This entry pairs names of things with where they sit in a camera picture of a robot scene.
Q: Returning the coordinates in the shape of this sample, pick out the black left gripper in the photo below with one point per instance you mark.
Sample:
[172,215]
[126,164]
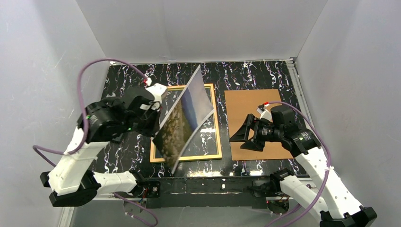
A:
[150,122]

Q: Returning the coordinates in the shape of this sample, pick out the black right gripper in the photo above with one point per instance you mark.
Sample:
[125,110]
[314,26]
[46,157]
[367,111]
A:
[253,133]

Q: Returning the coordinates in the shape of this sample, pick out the brown backing board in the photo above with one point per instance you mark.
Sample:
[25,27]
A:
[240,103]

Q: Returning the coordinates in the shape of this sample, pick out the green picture frame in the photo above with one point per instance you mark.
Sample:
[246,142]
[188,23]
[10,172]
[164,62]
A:
[155,156]

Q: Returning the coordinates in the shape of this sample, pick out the landscape photo print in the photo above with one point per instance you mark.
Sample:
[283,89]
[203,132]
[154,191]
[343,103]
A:
[183,120]

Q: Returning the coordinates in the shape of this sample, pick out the clear acrylic sheet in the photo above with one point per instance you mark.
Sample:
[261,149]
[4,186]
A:
[206,142]

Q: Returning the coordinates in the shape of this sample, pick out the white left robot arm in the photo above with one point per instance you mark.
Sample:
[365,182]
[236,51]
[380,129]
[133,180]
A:
[72,182]

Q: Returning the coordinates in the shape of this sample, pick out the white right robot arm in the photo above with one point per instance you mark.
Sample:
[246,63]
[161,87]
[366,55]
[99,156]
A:
[333,205]

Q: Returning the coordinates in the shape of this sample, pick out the small silver clip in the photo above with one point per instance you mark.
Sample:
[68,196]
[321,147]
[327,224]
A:
[110,95]

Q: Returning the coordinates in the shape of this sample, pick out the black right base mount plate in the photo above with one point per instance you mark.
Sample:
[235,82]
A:
[271,188]

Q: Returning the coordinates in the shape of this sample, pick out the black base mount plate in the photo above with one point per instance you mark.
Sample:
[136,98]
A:
[149,188]
[271,188]

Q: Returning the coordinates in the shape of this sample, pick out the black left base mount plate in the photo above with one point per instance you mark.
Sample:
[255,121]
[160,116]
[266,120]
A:
[149,188]

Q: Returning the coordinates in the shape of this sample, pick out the aluminium rail frame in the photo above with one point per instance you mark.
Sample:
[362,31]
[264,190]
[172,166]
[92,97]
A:
[213,192]

